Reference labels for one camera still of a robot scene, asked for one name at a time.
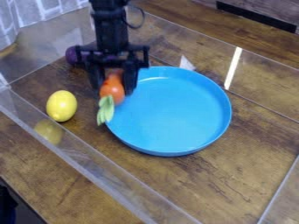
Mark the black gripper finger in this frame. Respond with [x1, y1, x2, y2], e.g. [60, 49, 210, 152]
[87, 63, 106, 90]
[123, 61, 139, 95]

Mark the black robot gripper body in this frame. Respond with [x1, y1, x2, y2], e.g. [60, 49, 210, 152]
[73, 0, 150, 67]

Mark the orange toy carrot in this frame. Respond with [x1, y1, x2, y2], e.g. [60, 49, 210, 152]
[98, 69, 126, 125]

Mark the purple toy eggplant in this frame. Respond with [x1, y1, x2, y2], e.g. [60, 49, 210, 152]
[65, 46, 79, 65]

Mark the yellow toy lemon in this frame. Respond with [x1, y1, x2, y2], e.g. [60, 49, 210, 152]
[45, 90, 77, 123]

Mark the blue round plate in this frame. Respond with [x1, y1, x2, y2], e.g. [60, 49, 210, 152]
[107, 66, 232, 157]

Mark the grey brick-pattern curtain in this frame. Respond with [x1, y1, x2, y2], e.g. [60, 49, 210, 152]
[0, 0, 90, 51]

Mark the black bar on table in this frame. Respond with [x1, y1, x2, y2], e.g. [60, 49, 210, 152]
[216, 1, 296, 33]

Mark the clear acrylic enclosure wall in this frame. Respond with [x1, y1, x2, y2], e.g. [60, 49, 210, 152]
[0, 0, 299, 224]

